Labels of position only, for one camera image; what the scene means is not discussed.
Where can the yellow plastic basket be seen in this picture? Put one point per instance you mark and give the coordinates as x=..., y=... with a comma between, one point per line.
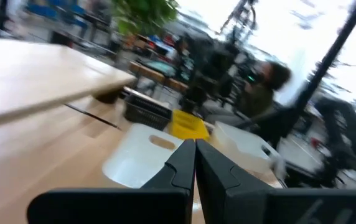
x=187, y=126

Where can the wooden neighbour table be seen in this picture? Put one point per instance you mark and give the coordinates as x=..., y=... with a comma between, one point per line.
x=153, y=73

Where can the black plant pot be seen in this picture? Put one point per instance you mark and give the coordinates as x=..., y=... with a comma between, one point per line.
x=106, y=97

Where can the green potted plant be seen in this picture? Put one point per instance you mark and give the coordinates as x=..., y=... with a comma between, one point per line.
x=143, y=14

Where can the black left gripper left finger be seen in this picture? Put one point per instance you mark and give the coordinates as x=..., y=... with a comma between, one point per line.
x=153, y=205

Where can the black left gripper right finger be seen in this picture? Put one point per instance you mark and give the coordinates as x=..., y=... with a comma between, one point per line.
x=246, y=202

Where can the black aluminium table frame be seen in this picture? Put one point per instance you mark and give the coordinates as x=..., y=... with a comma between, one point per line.
x=327, y=59

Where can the black plastic basket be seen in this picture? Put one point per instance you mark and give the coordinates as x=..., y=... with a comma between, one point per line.
x=147, y=113

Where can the person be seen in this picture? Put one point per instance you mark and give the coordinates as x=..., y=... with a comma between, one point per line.
x=259, y=93

